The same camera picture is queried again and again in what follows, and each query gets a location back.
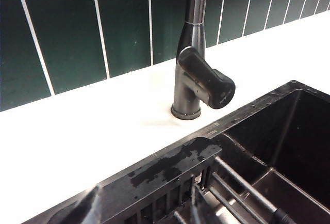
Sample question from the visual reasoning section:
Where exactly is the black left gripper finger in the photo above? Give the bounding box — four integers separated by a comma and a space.
47, 184, 104, 224

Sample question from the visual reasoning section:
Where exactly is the dark faucet lever handle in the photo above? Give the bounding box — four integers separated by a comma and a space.
176, 46, 236, 110

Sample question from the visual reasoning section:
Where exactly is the black kitchen sink basin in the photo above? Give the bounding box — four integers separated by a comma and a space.
23, 79, 330, 224

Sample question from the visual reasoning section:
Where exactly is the dark metal faucet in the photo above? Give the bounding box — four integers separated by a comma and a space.
170, 0, 210, 121

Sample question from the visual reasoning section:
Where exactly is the black slatted drain basket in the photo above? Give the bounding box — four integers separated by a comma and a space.
85, 136, 224, 224

